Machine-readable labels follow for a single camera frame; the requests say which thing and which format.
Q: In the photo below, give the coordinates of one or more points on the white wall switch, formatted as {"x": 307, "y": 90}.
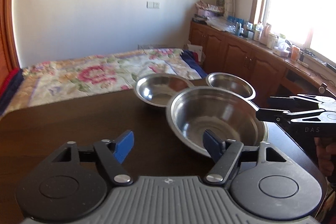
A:
{"x": 153, "y": 5}

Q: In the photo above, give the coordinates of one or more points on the wooden cabinet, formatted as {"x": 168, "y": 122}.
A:
{"x": 236, "y": 56}

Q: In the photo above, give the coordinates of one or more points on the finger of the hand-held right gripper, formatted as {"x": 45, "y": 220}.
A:
{"x": 275, "y": 115}
{"x": 288, "y": 102}

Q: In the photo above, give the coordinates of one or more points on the small stainless steel bowl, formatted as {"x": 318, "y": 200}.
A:
{"x": 231, "y": 83}

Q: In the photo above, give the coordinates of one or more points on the large stainless steel bowl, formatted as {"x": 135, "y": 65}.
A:
{"x": 210, "y": 113}

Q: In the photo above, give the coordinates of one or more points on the floral bedspread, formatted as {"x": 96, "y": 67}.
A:
{"x": 78, "y": 77}

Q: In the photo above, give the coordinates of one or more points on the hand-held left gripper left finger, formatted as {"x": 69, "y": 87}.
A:
{"x": 124, "y": 146}

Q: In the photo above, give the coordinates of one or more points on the person's right hand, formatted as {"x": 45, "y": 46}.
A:
{"x": 325, "y": 155}

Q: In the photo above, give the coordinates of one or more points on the medium stainless steel bowl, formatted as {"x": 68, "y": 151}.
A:
{"x": 157, "y": 90}

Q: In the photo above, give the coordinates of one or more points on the dark striped vase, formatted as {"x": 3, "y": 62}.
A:
{"x": 220, "y": 1}

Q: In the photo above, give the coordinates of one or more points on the pile of patterned boxes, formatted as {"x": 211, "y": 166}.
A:
{"x": 210, "y": 8}

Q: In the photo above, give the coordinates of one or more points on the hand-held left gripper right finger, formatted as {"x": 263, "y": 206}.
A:
{"x": 212, "y": 146}

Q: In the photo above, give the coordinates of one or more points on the clear plastic bags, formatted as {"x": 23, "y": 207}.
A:
{"x": 220, "y": 24}

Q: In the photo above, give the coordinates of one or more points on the wooden framed window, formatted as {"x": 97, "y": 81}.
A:
{"x": 296, "y": 3}

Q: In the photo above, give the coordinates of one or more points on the white paper box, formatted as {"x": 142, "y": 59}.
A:
{"x": 195, "y": 49}

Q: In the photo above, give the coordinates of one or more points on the red and navy blanket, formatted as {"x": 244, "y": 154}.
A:
{"x": 9, "y": 85}

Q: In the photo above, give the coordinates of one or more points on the row of bottles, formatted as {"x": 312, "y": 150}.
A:
{"x": 262, "y": 33}

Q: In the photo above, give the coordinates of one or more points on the navy and red cloth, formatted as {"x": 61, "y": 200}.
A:
{"x": 193, "y": 61}

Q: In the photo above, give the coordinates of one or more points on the wooden louvered wardrobe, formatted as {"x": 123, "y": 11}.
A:
{"x": 6, "y": 16}

